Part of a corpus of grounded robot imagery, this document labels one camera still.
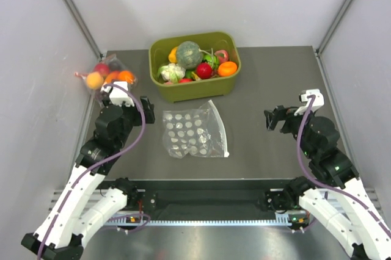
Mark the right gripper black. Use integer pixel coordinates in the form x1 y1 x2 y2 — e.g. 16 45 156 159
264 104 315 158

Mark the polka dot zip top bag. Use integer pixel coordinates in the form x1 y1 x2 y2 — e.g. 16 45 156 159
163 100 230 159

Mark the fake orange fruit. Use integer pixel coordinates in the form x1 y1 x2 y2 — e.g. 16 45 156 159
217 61 238 77

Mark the fake red fruit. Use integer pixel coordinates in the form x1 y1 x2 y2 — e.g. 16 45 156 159
196 63 213 79

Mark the fake green melon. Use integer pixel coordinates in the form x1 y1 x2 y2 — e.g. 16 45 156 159
177 41 212 70

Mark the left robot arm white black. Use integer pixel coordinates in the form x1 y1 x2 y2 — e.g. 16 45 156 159
21 96 155 259

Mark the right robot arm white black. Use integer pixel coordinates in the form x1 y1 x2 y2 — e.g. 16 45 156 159
264 106 390 259

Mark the fake cauliflower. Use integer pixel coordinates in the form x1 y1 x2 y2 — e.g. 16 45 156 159
158 63 186 84

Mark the clear bag of fake fruit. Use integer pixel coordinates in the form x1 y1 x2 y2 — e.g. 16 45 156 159
75 54 138 107

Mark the fake orange mango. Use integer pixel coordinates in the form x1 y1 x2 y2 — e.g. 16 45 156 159
168 46 178 63

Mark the fake pink apple slice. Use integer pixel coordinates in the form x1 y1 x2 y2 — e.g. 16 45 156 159
214 49 229 63

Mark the green plastic bin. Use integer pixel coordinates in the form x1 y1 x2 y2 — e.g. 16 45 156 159
148 32 241 103

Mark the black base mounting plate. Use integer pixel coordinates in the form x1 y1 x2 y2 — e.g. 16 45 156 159
100 177 324 221

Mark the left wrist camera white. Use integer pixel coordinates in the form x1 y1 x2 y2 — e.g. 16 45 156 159
100 81 135 107

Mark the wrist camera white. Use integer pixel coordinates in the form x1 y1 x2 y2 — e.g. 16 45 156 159
100 81 135 107
294 89 324 116

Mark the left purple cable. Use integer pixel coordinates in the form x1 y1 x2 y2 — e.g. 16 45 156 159
36 82 147 260

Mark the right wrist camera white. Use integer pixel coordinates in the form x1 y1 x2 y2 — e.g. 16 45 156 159
294 89 324 116

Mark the grey slotted cable duct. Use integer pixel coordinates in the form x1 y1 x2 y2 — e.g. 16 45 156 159
103 213 309 226

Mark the left aluminium frame post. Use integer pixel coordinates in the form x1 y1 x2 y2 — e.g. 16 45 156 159
63 0 103 59

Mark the aluminium frame post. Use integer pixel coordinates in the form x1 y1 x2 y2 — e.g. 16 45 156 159
315 0 355 58
63 0 103 59

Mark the right aluminium frame post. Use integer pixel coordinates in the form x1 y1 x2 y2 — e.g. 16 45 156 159
315 0 355 58

